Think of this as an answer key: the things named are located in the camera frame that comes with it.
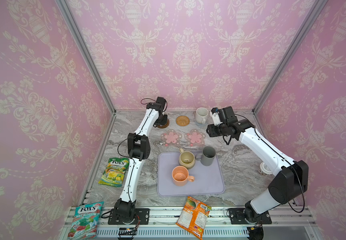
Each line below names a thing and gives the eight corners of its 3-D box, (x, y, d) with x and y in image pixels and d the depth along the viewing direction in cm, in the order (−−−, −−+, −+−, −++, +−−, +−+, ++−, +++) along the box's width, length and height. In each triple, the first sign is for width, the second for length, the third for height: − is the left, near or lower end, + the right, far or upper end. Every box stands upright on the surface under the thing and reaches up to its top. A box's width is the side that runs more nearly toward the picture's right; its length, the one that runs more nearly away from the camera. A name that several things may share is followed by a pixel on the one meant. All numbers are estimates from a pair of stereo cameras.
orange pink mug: (172, 186, 84) (172, 181, 77) (172, 171, 89) (172, 165, 83) (193, 186, 84) (194, 181, 77) (192, 171, 89) (193, 165, 83)
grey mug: (195, 166, 93) (197, 157, 85) (194, 155, 98) (196, 146, 90) (213, 166, 93) (216, 157, 85) (211, 155, 98) (214, 146, 90)
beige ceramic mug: (179, 171, 90) (179, 165, 84) (179, 154, 98) (179, 148, 91) (194, 171, 90) (195, 165, 84) (192, 154, 98) (194, 148, 91)
